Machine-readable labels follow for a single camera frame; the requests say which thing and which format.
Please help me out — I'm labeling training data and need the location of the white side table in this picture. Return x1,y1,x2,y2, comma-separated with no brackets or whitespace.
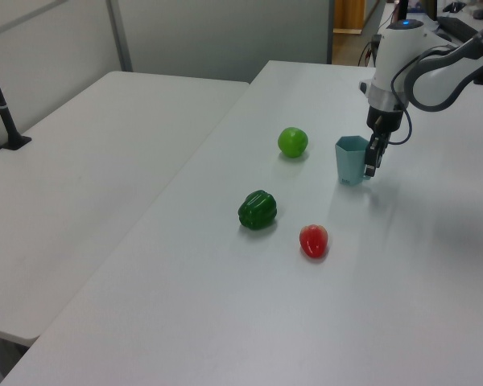
0,71,250,347

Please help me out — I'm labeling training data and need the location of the dark green bell pepper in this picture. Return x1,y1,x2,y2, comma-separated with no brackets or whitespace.
237,189,279,231

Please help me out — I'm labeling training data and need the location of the light blue hexagonal mug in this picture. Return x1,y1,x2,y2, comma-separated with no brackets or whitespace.
334,135,374,187

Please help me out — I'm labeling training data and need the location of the grey partition post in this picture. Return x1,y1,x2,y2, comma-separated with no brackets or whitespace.
106,0,134,73

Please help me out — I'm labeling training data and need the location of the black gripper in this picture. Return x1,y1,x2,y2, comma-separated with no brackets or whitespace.
363,103,406,179

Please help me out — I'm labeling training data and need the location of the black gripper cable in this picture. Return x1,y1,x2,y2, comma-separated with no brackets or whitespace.
387,46,458,146

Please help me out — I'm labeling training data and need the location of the red bell pepper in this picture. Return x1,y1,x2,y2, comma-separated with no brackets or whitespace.
299,224,329,260

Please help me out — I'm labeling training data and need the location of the brown wooden door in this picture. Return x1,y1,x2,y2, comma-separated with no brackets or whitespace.
332,0,366,35

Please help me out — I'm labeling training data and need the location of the black camera stand pole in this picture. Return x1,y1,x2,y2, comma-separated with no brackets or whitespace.
0,39,32,150

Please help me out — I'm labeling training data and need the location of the black keyboard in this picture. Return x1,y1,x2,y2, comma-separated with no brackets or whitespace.
436,15,480,41

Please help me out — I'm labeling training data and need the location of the green apple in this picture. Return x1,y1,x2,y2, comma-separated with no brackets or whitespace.
277,126,309,159

